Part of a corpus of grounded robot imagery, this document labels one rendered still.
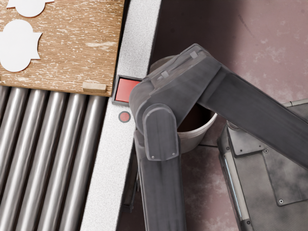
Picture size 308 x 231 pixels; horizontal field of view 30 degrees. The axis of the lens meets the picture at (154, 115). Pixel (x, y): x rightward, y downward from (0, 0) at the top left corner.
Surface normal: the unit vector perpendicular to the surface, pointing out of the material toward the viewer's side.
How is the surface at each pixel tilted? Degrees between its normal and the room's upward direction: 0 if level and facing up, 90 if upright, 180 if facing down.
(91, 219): 0
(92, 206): 0
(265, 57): 0
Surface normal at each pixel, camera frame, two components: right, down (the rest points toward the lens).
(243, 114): 0.11, 0.37
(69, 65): 0.01, -0.32
